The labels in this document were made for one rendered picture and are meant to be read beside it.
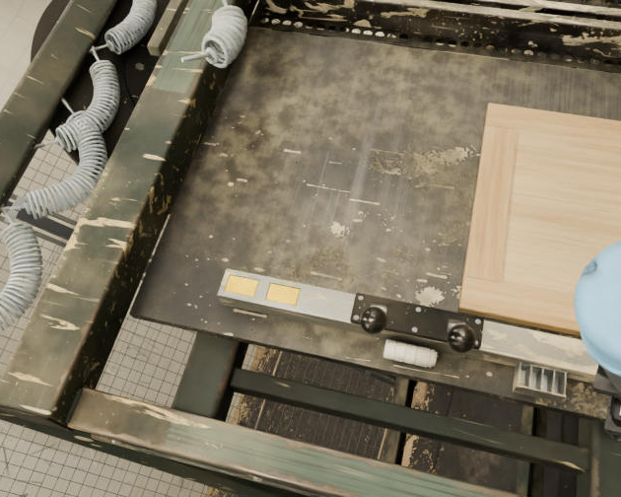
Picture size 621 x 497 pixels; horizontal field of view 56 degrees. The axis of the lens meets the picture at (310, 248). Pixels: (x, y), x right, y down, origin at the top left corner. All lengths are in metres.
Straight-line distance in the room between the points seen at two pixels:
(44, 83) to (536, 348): 1.26
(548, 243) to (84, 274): 0.76
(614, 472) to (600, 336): 0.70
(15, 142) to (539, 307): 1.18
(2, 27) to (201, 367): 5.32
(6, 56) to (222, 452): 5.35
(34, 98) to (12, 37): 4.49
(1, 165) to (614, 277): 1.35
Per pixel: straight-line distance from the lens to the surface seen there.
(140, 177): 1.05
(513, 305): 1.00
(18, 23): 6.16
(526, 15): 1.33
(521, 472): 2.46
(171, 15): 1.05
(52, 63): 1.66
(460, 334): 0.81
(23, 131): 1.56
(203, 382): 1.01
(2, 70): 5.95
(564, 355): 0.97
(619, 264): 0.34
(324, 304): 0.94
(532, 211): 1.09
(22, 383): 0.96
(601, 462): 1.02
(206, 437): 0.90
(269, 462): 0.87
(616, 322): 0.33
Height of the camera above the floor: 1.93
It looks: 20 degrees down
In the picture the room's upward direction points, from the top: 64 degrees counter-clockwise
